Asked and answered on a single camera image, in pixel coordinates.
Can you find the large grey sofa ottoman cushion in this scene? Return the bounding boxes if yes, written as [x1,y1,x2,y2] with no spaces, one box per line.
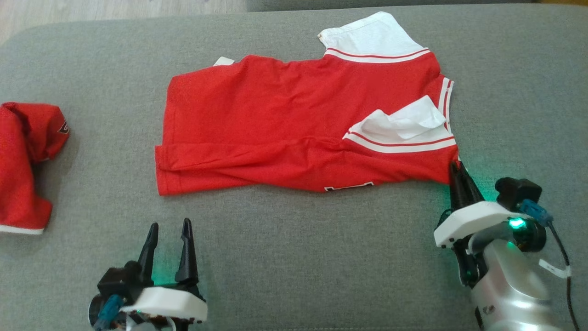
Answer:
[0,4,588,331]

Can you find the red shorts with white hem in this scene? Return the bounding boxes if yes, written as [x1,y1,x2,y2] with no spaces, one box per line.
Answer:
[0,102,70,235]

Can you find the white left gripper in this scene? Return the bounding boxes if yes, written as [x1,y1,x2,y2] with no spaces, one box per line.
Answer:
[119,218,208,331]

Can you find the blue left camera connector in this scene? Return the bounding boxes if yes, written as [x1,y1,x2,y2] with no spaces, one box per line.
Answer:
[94,294,124,331]

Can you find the white cable label tag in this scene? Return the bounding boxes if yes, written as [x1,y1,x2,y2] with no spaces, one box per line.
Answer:
[538,259,571,279]

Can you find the blue right camera connector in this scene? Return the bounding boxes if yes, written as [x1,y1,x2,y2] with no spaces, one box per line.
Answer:
[519,199,554,227]

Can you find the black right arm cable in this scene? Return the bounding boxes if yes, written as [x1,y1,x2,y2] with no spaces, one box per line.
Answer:
[547,221,580,331]

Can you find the red jersey with white sleeves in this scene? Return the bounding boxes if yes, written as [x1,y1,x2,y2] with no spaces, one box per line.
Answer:
[155,11,461,197]

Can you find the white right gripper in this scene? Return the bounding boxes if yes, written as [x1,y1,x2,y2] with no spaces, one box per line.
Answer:
[434,162,529,288]

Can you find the blue camera connector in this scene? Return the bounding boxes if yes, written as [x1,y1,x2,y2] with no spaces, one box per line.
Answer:
[519,199,554,227]
[94,294,124,331]

